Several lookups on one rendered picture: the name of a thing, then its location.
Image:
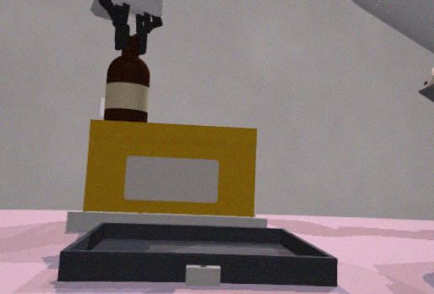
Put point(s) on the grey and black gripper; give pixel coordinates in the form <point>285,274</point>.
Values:
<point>139,9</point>

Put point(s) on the brown glass bottle with beige label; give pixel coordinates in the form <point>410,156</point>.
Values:
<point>127,86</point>

